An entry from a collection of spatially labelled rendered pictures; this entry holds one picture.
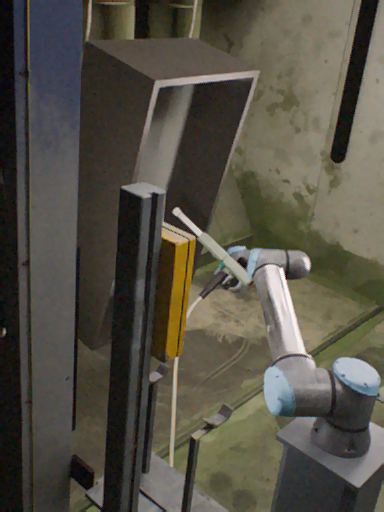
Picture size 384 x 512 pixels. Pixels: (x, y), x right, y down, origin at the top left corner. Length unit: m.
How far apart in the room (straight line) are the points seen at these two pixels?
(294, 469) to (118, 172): 1.18
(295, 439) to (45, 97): 1.31
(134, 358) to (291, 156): 3.38
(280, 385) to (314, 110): 2.68
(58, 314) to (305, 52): 3.00
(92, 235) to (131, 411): 1.30
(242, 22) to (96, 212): 2.53
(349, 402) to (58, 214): 1.03
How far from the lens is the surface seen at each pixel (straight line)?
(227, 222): 4.61
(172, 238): 1.13
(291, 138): 4.44
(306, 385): 1.96
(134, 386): 1.25
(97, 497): 1.67
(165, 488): 1.69
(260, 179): 4.65
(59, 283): 1.71
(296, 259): 2.43
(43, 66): 1.49
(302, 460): 2.14
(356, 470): 2.10
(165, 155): 2.95
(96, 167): 2.38
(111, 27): 3.59
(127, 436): 1.32
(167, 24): 3.99
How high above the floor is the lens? 2.01
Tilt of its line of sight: 25 degrees down
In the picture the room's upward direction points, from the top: 6 degrees clockwise
